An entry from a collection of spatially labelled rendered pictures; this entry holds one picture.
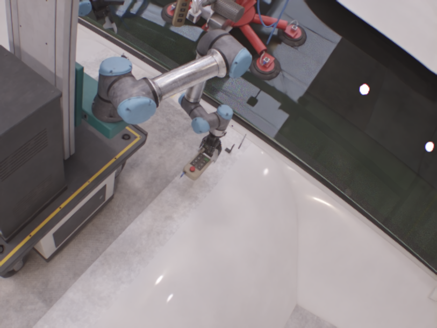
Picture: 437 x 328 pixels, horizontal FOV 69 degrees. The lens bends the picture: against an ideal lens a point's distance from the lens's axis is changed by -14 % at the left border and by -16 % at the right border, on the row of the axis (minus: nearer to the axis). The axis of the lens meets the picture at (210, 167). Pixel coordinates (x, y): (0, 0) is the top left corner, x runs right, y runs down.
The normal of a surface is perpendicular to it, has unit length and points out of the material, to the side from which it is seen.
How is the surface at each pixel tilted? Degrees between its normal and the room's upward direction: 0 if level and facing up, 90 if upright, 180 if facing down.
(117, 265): 0
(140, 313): 10
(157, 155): 0
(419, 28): 20
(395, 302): 57
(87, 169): 0
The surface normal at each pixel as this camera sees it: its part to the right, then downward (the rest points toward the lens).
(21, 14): -0.52, 0.58
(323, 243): -0.24, 0.19
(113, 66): 0.19, -0.67
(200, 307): 0.61, -0.26
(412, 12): 0.11, -0.33
